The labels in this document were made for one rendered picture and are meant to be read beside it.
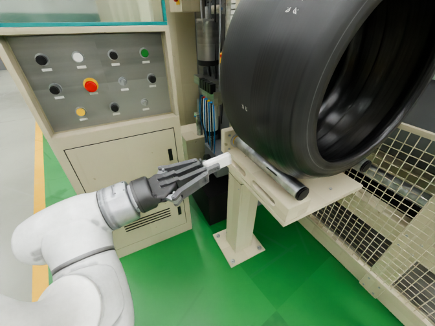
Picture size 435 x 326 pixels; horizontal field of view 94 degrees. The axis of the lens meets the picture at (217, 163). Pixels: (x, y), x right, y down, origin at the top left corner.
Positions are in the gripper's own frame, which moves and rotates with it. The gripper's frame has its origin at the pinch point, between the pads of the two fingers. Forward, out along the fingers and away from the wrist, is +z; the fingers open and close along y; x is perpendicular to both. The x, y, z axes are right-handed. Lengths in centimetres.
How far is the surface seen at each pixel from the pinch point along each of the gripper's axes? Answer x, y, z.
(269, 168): 11.8, 1.5, 17.5
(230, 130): 8.1, 23.5, 16.3
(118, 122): 8, 63, -21
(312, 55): -22.3, -10.6, 14.9
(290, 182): 11.2, -6.9, 18.2
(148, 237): 87, 58, -35
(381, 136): 5.3, -11.3, 46.7
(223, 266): 102, 22, 1
